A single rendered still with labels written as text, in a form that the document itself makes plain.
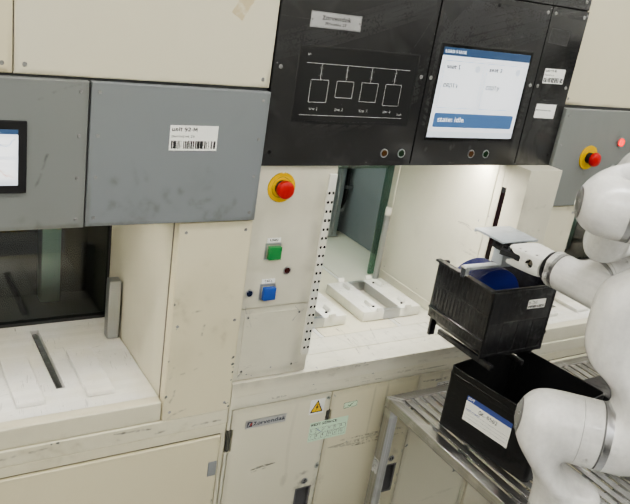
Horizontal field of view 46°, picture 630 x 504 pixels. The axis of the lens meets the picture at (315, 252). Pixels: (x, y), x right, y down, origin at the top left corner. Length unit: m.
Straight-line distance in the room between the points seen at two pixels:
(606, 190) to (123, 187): 0.86
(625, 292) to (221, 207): 0.79
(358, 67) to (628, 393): 0.84
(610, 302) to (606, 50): 1.04
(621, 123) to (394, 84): 0.82
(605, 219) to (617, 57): 1.03
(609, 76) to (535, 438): 1.18
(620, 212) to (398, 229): 1.27
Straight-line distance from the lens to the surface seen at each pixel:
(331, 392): 1.97
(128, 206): 1.50
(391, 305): 2.29
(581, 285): 1.70
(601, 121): 2.24
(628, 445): 1.38
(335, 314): 2.11
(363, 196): 2.77
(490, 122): 1.94
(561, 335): 2.52
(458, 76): 1.83
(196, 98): 1.48
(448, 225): 2.26
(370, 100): 1.69
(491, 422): 1.90
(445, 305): 1.91
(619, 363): 1.33
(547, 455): 1.38
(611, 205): 1.27
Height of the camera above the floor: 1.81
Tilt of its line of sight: 21 degrees down
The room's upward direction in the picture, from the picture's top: 9 degrees clockwise
